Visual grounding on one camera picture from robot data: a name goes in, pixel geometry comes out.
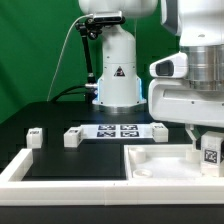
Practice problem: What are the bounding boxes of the black cables at base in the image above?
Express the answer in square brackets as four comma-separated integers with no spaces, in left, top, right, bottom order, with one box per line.
[49,84,89,103]

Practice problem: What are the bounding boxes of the sheet with fiducial tags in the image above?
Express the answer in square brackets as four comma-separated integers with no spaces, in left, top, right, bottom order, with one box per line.
[82,124,152,139]

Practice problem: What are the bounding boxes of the white square table top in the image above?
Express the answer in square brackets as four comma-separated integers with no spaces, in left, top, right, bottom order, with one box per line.
[123,143,224,181]

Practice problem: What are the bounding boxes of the white U-shaped fence frame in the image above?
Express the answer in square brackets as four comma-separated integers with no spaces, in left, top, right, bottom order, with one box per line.
[0,149,224,206]

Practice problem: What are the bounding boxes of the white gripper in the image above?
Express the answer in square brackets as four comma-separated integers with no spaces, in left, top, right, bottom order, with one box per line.
[148,79,224,150]

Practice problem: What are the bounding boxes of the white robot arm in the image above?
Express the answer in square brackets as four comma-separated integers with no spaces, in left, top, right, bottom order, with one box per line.
[78,0,224,133]

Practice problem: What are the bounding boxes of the white camera cable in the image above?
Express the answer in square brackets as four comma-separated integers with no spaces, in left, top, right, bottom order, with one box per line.
[46,13,96,102]

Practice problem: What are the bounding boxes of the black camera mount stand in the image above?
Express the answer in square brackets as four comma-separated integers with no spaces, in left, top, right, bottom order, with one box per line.
[75,17,125,104]

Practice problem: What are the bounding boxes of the grey camera on stand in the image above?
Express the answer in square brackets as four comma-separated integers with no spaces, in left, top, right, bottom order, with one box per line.
[93,11,122,23]

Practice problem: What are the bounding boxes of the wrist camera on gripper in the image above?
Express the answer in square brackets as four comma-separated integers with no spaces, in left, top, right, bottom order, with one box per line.
[149,52,188,79]

